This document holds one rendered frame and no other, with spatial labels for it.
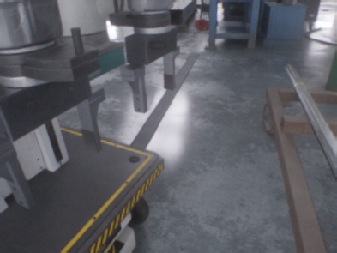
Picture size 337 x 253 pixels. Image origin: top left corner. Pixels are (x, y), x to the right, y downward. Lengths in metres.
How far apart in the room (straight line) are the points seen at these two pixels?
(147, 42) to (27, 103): 0.26
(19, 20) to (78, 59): 0.07
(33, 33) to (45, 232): 0.61
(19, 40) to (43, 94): 0.07
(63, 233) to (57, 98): 0.51
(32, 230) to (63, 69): 0.62
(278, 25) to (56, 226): 3.63
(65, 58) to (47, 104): 0.09
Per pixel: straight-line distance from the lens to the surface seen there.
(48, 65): 0.27
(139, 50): 0.50
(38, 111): 0.33
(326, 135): 1.09
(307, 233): 0.82
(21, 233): 0.84
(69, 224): 0.80
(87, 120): 0.41
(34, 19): 0.29
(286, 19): 3.95
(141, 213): 1.05
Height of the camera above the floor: 0.91
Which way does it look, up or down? 31 degrees down
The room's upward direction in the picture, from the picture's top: 2 degrees counter-clockwise
